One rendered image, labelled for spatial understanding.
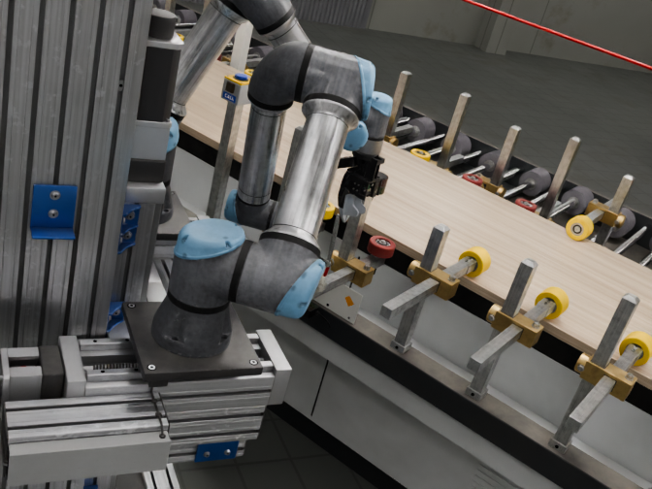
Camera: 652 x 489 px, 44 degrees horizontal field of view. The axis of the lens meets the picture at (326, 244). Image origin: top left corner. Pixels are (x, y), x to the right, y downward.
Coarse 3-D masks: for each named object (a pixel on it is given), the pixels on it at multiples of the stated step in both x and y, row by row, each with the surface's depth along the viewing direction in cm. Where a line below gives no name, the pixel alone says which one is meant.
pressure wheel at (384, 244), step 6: (372, 240) 238; (378, 240) 240; (384, 240) 241; (390, 240) 241; (372, 246) 237; (378, 246) 236; (384, 246) 236; (390, 246) 237; (372, 252) 237; (378, 252) 236; (384, 252) 236; (390, 252) 237
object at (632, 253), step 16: (416, 112) 389; (448, 128) 381; (400, 144) 381; (432, 144) 388; (480, 144) 373; (512, 160) 366; (544, 192) 361; (560, 192) 356; (592, 192) 348; (560, 224) 340; (640, 224) 339; (608, 240) 338; (624, 240) 342; (640, 240) 341; (624, 256) 326; (640, 256) 331
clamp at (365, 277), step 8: (336, 256) 232; (336, 264) 232; (344, 264) 230; (352, 264) 230; (360, 264) 231; (360, 272) 228; (368, 272) 228; (352, 280) 230; (360, 280) 229; (368, 280) 230
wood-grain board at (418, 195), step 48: (192, 96) 312; (240, 144) 281; (288, 144) 292; (384, 144) 318; (336, 192) 264; (384, 192) 274; (432, 192) 285; (480, 192) 297; (480, 240) 259; (528, 240) 269; (480, 288) 231; (576, 288) 245; (624, 288) 253; (576, 336) 218; (624, 336) 225
